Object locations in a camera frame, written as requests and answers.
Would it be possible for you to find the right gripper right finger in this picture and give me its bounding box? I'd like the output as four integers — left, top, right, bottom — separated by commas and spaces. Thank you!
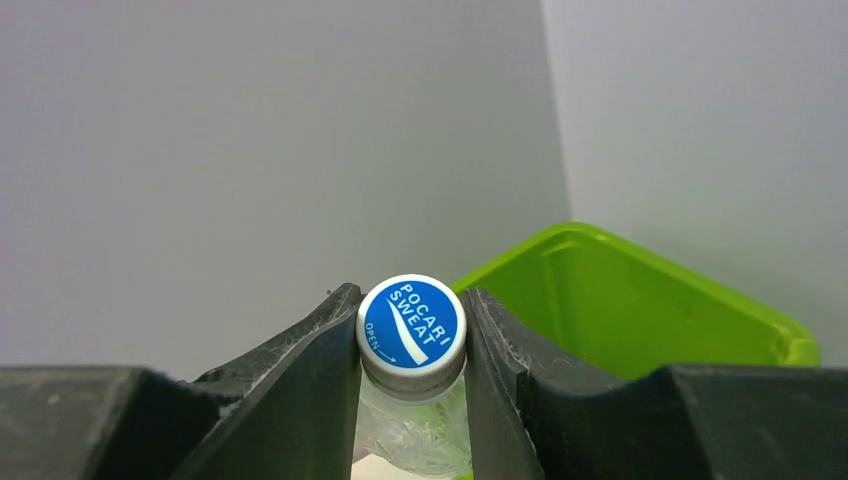
461, 288, 847, 479

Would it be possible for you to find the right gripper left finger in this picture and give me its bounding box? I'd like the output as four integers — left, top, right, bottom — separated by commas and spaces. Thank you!
1, 283, 362, 479

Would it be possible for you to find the blue label water bottle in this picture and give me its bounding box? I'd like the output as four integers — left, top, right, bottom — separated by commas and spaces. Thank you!
355, 274, 472, 479

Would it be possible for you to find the green plastic bin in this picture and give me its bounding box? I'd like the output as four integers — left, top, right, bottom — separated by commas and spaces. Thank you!
457, 223, 820, 381

